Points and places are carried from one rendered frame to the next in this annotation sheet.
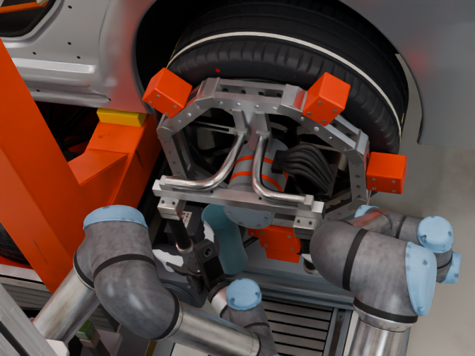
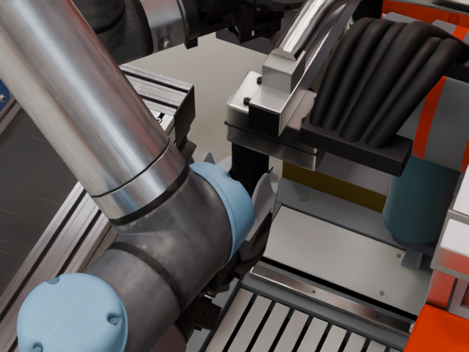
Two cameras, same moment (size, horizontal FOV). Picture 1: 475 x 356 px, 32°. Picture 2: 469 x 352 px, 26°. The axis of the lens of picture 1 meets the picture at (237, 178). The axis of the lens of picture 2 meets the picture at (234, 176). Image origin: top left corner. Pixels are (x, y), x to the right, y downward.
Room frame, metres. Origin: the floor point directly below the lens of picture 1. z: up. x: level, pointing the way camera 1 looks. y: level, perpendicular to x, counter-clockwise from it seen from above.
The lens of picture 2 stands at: (1.02, -0.75, 1.60)
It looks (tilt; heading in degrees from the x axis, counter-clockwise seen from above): 50 degrees down; 87
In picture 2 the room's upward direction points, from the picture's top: straight up
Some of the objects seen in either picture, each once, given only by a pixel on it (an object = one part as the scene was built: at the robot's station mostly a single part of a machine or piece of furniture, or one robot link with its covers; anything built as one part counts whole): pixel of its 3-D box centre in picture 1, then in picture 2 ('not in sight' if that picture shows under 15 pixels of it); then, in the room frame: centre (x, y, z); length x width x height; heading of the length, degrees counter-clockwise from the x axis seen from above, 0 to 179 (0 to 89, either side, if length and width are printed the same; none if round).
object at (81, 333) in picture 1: (84, 329); not in sight; (1.14, 0.50, 0.64); 0.04 x 0.04 x 0.04; 62
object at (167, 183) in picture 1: (202, 150); not in sight; (1.30, 0.06, 1.03); 0.19 x 0.18 x 0.11; 152
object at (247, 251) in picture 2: not in sight; (237, 244); (1.06, -0.20, 0.83); 0.09 x 0.05 x 0.02; 53
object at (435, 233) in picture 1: (427, 239); (92, 337); (0.94, -0.37, 0.95); 0.11 x 0.08 x 0.11; 52
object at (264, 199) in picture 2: not in sight; (260, 194); (1.08, -0.16, 0.86); 0.09 x 0.03 x 0.06; 53
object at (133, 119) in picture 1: (126, 102); not in sight; (1.84, 0.27, 0.70); 0.14 x 0.14 x 0.05; 62
